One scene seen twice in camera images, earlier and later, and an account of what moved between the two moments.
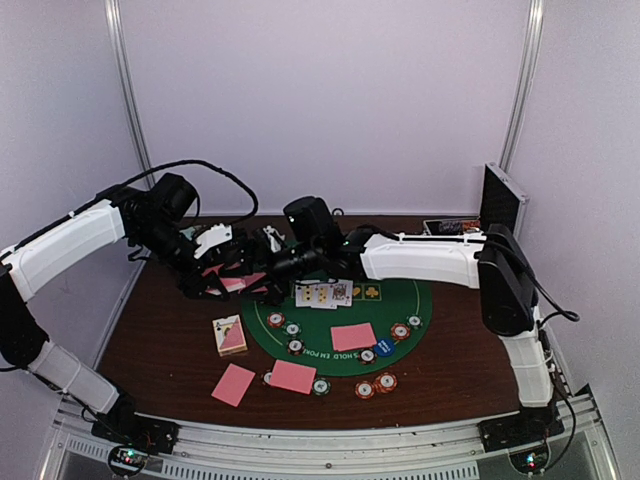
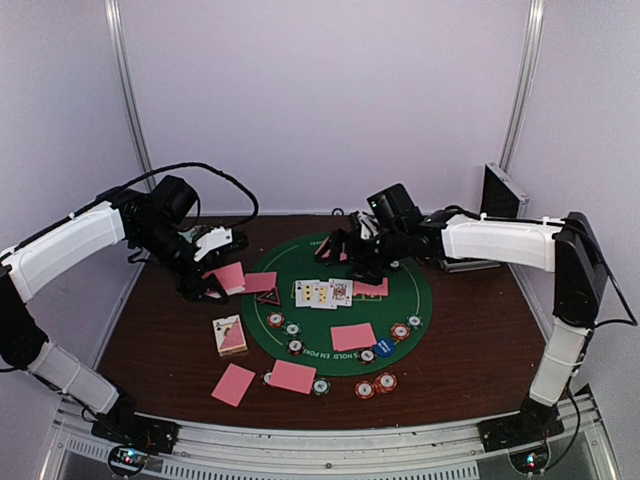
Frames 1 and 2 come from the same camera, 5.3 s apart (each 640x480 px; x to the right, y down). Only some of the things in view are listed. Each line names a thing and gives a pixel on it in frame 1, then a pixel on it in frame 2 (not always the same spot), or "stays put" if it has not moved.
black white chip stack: [266, 377] stays put
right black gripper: [276, 289] → [373, 275]
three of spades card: [307, 295] stays put
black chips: [295, 347] stays put
